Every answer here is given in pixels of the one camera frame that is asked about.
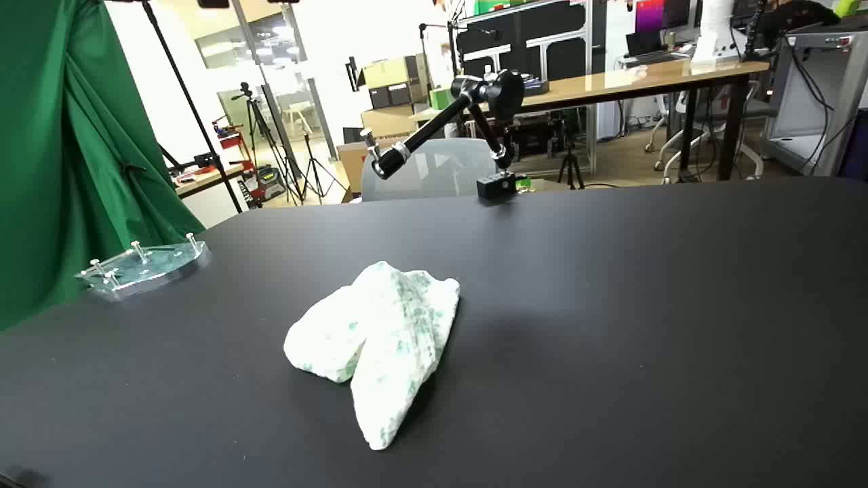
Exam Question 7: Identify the white green-patterned towel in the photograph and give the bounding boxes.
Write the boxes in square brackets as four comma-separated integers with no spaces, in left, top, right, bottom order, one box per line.
[279,258,465,453]

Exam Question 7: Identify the black articulated metal bar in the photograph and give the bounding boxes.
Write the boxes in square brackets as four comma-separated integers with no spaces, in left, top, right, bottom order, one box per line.
[370,67,533,207]

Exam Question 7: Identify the brown cardboard box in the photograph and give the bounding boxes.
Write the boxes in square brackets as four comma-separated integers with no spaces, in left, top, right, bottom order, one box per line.
[336,140,374,197]

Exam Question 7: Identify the slim grey tripod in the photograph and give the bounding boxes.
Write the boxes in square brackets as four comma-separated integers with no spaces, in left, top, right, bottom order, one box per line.
[293,112,348,201]

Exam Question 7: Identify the small black tripod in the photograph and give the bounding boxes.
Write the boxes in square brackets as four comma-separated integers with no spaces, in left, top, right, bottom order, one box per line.
[553,117,590,192]

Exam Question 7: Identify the beige storage boxes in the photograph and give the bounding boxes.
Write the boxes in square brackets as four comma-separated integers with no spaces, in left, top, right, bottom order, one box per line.
[362,51,435,113]

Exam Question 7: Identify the low wooden side table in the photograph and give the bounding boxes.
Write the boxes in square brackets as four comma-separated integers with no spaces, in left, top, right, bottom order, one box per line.
[168,159,253,201]

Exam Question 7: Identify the white office chair base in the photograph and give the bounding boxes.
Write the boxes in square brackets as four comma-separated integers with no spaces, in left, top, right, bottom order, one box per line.
[644,93,767,183]

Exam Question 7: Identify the long wooden desk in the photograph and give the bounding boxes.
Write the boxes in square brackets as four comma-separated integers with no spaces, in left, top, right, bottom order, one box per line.
[362,57,774,183]

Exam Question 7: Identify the thin black stand pole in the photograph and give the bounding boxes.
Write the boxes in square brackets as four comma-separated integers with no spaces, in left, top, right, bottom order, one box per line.
[133,0,246,217]

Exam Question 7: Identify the clear acrylic plate with screws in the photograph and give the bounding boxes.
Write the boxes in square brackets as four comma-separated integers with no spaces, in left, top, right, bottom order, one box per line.
[73,230,211,304]

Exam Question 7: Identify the colourful computer monitor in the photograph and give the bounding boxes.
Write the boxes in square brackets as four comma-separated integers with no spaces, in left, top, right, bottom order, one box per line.
[628,0,702,59]

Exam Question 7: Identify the white pillar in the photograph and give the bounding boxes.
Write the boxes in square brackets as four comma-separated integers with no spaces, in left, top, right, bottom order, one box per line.
[690,0,747,64]

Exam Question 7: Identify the green backdrop curtain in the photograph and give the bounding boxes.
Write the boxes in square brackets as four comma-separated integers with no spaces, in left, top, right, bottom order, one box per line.
[0,0,208,333]

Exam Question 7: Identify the grey metal cabinet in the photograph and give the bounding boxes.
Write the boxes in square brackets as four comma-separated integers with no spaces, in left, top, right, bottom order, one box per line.
[767,24,868,178]

